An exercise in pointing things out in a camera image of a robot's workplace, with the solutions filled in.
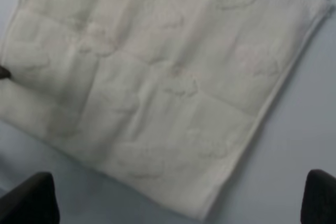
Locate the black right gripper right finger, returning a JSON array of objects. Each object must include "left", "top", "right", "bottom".
[{"left": 300, "top": 169, "right": 335, "bottom": 224}]

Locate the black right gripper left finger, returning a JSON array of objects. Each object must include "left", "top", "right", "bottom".
[{"left": 1, "top": 172, "right": 59, "bottom": 223}]

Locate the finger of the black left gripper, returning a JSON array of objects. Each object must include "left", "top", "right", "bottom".
[{"left": 0, "top": 66, "right": 11, "bottom": 80}]

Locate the white towel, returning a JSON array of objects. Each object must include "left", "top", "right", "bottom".
[{"left": 1, "top": 0, "right": 331, "bottom": 220}]

